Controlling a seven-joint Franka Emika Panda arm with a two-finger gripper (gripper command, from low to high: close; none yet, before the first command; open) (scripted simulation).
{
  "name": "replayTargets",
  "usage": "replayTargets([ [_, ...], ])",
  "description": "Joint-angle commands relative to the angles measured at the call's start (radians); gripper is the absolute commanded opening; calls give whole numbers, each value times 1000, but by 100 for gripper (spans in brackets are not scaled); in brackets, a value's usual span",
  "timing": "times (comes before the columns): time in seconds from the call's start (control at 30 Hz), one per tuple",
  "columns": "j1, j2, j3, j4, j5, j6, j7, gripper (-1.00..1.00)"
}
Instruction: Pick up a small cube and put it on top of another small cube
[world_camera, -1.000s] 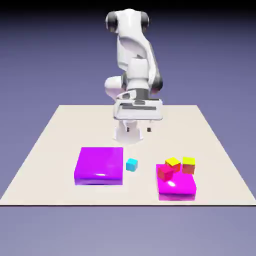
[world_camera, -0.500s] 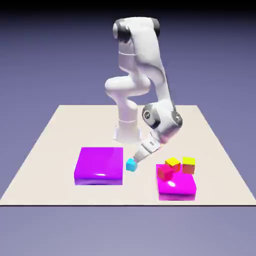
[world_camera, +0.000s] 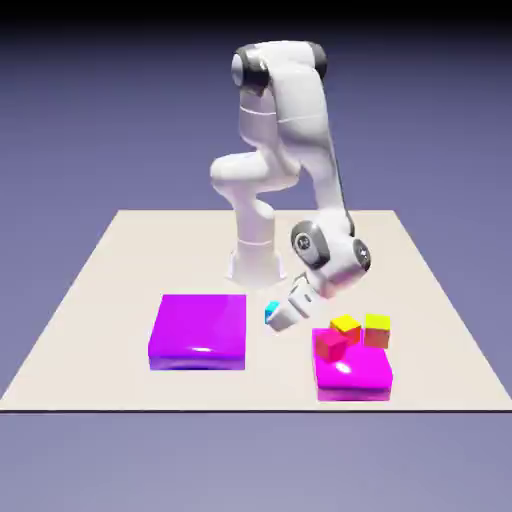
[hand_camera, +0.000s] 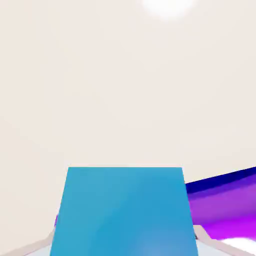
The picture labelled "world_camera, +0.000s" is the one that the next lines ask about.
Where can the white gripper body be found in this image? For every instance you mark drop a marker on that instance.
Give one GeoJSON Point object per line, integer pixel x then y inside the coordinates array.
{"type": "Point", "coordinates": [294, 308]}

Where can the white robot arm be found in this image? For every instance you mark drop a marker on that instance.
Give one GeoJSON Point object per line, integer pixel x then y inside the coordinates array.
{"type": "Point", "coordinates": [300, 132]}

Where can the small cyan cube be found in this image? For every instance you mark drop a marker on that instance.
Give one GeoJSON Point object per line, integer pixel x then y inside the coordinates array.
{"type": "Point", "coordinates": [271, 310]}

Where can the small red cube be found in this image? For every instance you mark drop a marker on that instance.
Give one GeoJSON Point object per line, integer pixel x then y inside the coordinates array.
{"type": "Point", "coordinates": [331, 346]}

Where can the small yellow cube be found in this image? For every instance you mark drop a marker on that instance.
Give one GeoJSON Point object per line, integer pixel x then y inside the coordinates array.
{"type": "Point", "coordinates": [346, 326]}
{"type": "Point", "coordinates": [377, 330]}

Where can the large magenta box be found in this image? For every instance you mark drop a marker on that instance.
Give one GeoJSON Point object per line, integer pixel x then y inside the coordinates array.
{"type": "Point", "coordinates": [352, 372]}

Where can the large purple box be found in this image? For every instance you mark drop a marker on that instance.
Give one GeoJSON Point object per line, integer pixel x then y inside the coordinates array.
{"type": "Point", "coordinates": [198, 328]}

